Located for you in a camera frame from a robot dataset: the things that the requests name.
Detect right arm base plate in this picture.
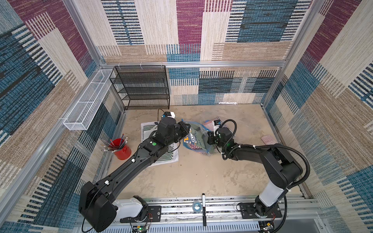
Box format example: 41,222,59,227
236,202,283,219

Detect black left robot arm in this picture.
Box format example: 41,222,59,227
78,117,191,233

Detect black mesh shelf rack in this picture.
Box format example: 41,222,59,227
110,65,170,110

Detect white wire wall basket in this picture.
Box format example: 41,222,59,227
63,70,112,131

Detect red cup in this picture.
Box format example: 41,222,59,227
114,144,132,160

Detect black marker pen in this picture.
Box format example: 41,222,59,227
202,193,207,227

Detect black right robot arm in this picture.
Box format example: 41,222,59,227
207,127,310,218

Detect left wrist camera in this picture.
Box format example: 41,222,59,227
161,111,175,119

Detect green patterned garment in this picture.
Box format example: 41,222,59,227
183,122,215,153

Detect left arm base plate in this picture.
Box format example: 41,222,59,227
120,205,162,224

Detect pens in red cup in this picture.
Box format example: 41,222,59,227
102,134,128,153

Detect red white striped tank top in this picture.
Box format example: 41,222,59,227
203,117,220,131

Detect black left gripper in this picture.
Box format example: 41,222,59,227
165,122,192,149

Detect green white striped tank top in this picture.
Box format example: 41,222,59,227
141,122,179,167

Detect clear vacuum bag blue zip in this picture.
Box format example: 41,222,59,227
180,116,231,156

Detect blue tape roll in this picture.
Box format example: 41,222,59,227
192,201,203,213

